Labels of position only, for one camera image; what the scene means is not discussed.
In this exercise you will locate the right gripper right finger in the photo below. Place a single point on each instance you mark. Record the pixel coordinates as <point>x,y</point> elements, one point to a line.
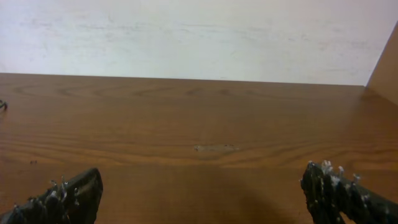
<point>329,195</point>

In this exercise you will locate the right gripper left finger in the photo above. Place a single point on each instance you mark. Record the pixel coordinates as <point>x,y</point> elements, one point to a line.
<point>75,201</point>

